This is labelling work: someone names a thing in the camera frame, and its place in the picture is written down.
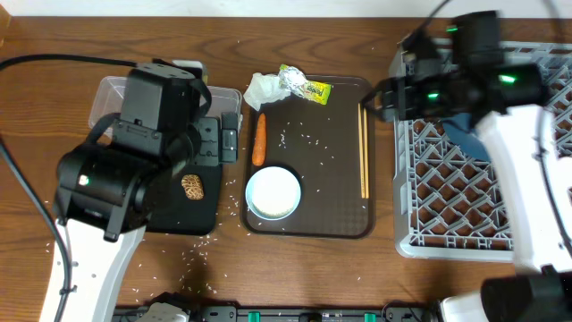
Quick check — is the right wooden chopstick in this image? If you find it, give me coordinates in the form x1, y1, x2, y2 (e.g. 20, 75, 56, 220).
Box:
363, 108, 370, 199

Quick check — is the white napkin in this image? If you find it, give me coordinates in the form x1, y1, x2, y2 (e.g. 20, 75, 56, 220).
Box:
243, 72, 290, 111

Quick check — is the orange carrot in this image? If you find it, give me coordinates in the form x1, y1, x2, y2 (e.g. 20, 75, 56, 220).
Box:
251, 114, 266, 166

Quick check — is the blue plate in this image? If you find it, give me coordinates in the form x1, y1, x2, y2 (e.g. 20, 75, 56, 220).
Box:
441, 113, 491, 162

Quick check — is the grey dishwasher rack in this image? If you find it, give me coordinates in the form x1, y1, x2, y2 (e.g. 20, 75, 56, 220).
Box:
392, 41, 571, 263

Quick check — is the black plastic tray bin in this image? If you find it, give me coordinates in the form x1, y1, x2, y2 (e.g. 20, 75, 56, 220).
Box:
147, 165, 223, 235

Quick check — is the brown serving tray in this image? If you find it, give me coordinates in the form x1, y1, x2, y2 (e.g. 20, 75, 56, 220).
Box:
240, 76, 375, 239

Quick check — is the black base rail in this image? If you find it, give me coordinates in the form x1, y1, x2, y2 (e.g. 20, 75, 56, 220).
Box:
112, 292, 443, 322

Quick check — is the light blue rice bowl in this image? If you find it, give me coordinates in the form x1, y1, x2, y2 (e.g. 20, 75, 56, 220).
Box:
245, 166, 302, 221

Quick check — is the foil yellow snack wrapper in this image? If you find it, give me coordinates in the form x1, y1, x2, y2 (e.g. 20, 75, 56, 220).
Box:
278, 64, 332, 106

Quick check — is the clear plastic bin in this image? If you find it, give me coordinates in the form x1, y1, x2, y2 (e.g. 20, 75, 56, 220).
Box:
88, 76, 243, 132

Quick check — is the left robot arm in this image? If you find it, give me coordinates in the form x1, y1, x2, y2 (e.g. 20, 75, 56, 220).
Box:
40, 60, 237, 321

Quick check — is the brown cookie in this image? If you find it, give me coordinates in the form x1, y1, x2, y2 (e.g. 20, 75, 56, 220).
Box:
181, 174, 205, 200

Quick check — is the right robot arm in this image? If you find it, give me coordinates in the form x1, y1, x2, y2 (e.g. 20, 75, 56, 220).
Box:
376, 11, 571, 321

